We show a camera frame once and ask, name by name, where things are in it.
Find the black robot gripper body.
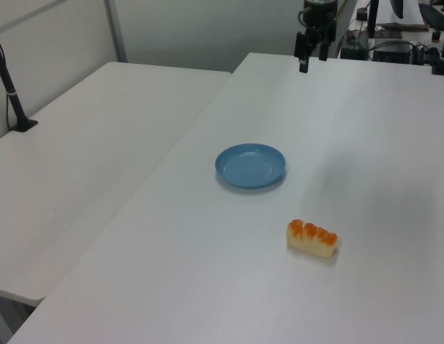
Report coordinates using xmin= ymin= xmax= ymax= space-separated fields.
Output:
xmin=299 ymin=0 xmax=338 ymax=41

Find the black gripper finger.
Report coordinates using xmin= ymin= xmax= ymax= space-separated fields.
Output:
xmin=294 ymin=31 xmax=312 ymax=74
xmin=318 ymin=34 xmax=330 ymax=62

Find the toy bread with orange crust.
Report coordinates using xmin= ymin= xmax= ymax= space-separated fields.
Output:
xmin=286 ymin=219 xmax=339 ymax=258

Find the blue plastic plate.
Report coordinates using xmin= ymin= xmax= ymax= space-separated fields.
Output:
xmin=214 ymin=143 xmax=289 ymax=190

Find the small black box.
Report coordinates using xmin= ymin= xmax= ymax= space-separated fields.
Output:
xmin=341 ymin=46 xmax=367 ymax=60

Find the black monitor stand pole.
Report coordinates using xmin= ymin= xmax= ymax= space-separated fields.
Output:
xmin=366 ymin=0 xmax=380 ymax=39

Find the black electronics box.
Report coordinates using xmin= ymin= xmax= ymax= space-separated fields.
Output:
xmin=372 ymin=40 xmax=415 ymax=65

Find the brown flat board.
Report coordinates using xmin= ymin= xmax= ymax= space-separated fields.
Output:
xmin=376 ymin=21 xmax=429 ymax=34

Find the white adjacent table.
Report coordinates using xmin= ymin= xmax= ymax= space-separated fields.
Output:
xmin=0 ymin=61 xmax=233 ymax=302

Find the black clamp mount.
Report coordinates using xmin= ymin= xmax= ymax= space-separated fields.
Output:
xmin=430 ymin=27 xmax=444 ymax=77

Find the grey metal partition post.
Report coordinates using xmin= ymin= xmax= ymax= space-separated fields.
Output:
xmin=103 ymin=0 xmax=128 ymax=63

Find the black camera stand pole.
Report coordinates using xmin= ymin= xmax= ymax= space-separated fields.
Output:
xmin=0 ymin=27 xmax=39 ymax=134

